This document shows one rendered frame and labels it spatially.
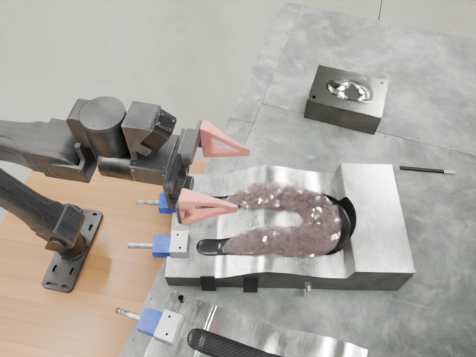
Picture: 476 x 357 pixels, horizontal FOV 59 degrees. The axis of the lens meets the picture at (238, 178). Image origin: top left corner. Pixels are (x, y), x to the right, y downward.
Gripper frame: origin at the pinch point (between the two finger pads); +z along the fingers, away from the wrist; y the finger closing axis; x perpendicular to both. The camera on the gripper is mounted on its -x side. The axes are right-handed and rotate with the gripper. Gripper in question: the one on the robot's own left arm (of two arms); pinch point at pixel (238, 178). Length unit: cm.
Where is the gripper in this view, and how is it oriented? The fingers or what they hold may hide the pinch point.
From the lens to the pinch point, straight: 58.8
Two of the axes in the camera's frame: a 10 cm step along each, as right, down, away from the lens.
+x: -0.1, 5.5, 8.4
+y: 1.9, -8.2, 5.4
